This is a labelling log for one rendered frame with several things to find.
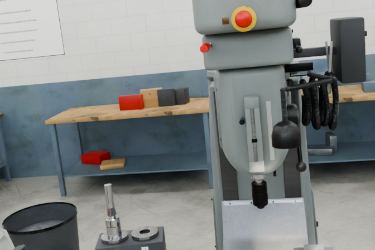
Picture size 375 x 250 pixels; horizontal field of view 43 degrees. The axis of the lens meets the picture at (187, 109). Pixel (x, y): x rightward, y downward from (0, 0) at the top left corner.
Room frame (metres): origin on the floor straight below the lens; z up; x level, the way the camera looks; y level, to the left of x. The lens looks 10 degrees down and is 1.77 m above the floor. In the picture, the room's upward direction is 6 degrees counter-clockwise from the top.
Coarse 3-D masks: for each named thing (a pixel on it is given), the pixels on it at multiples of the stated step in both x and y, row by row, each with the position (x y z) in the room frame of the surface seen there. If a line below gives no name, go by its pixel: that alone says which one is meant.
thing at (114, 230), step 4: (108, 224) 1.46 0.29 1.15; (112, 224) 1.46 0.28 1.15; (116, 224) 1.46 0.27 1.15; (120, 224) 1.48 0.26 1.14; (108, 228) 1.46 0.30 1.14; (112, 228) 1.46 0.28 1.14; (116, 228) 1.46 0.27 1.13; (120, 228) 1.47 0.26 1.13; (108, 232) 1.46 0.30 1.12; (112, 232) 1.46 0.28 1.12; (116, 232) 1.46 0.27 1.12; (120, 232) 1.47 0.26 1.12; (108, 236) 1.47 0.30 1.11; (112, 236) 1.46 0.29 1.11; (116, 236) 1.46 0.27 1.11
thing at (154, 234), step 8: (128, 232) 1.52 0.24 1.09; (136, 232) 1.48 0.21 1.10; (144, 232) 1.50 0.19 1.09; (152, 232) 1.47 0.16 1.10; (160, 232) 1.49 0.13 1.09; (104, 240) 1.45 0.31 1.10; (112, 240) 1.44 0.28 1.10; (120, 240) 1.44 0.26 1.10; (128, 240) 1.46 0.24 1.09; (136, 240) 1.45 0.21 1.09; (144, 240) 1.44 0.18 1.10; (152, 240) 1.44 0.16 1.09; (160, 240) 1.43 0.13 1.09; (96, 248) 1.42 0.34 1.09; (104, 248) 1.42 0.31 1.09; (112, 248) 1.42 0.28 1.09; (120, 248) 1.42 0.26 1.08; (128, 248) 1.42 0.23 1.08; (136, 248) 1.42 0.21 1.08; (144, 248) 1.42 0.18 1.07; (152, 248) 1.42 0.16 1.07; (160, 248) 1.42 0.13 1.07
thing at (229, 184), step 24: (216, 120) 1.78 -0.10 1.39; (216, 144) 1.79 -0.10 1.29; (216, 168) 1.81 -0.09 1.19; (288, 168) 1.74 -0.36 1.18; (216, 192) 1.81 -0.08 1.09; (240, 192) 1.77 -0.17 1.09; (288, 192) 1.74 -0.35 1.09; (312, 192) 1.81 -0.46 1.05; (216, 216) 1.83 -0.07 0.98; (312, 216) 1.77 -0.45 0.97; (216, 240) 1.86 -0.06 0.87; (312, 240) 1.76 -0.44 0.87
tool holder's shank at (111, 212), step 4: (108, 184) 1.48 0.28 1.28; (104, 188) 1.47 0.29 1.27; (108, 188) 1.47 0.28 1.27; (108, 192) 1.47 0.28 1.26; (112, 192) 1.48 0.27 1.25; (108, 196) 1.47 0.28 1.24; (112, 196) 1.48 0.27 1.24; (108, 200) 1.47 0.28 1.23; (112, 200) 1.47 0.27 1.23; (108, 204) 1.47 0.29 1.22; (112, 204) 1.47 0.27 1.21; (108, 208) 1.47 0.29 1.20; (112, 208) 1.47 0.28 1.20; (108, 212) 1.47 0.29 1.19; (112, 212) 1.47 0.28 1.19; (108, 216) 1.48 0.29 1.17; (112, 216) 1.47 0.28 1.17
